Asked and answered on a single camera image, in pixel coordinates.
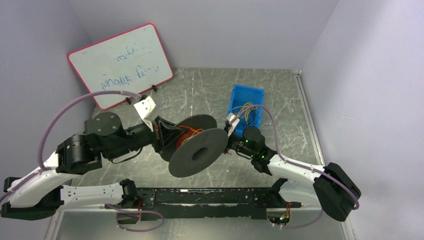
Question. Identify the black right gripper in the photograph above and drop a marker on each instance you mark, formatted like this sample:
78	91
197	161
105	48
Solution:
230	138

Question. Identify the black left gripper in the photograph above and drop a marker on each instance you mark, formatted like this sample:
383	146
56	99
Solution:
158	134

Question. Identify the dark grey perforated spool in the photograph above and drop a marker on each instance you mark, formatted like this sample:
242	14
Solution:
200	146

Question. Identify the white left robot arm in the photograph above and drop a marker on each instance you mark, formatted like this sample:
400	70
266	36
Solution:
44	191

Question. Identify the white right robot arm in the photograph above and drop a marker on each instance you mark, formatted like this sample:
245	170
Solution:
322	186

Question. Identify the blue plastic bin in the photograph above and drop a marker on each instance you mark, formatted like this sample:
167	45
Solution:
242	99

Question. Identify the red framed whiteboard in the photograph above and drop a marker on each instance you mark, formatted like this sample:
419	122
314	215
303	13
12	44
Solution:
133	61

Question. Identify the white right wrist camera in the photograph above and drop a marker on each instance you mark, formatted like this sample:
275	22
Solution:
231	123

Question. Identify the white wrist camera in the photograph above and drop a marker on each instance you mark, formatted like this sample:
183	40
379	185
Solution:
148	111
231	123

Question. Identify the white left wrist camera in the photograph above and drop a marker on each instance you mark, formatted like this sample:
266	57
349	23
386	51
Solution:
148	111

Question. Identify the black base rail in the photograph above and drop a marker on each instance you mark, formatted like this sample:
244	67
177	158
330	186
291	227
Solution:
191	203

